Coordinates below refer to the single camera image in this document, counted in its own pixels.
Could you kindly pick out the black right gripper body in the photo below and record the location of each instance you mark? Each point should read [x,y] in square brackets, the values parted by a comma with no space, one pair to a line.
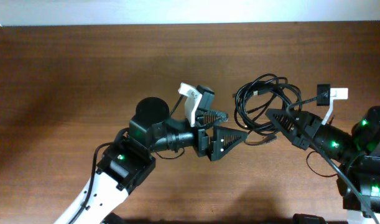
[314,122]

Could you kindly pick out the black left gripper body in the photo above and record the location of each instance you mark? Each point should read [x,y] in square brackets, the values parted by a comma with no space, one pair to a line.
[201,148]

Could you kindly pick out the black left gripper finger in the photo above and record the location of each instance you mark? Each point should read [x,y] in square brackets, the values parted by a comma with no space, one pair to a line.
[214,117]
[225,139]

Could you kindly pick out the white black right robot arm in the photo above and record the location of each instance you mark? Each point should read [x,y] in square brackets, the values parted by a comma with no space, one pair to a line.
[358,152]

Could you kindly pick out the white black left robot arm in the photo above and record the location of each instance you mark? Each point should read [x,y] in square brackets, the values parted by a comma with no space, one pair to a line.
[128,160]

